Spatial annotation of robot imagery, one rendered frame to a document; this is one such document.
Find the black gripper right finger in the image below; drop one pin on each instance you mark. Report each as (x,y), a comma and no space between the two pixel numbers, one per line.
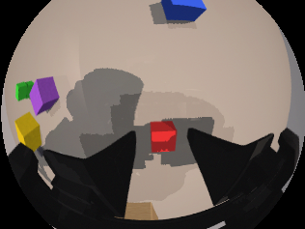
(222,162)

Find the red block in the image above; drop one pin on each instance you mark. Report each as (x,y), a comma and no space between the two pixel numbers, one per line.
(163,136)

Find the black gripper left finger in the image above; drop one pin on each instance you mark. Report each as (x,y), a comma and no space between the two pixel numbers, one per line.
(107,172)

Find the green block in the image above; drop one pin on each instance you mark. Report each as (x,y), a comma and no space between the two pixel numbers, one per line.
(29,88)
(21,91)

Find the purple cube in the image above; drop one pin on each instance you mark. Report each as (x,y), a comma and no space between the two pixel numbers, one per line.
(43,94)

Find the blue block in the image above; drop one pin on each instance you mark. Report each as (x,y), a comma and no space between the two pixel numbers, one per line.
(183,9)

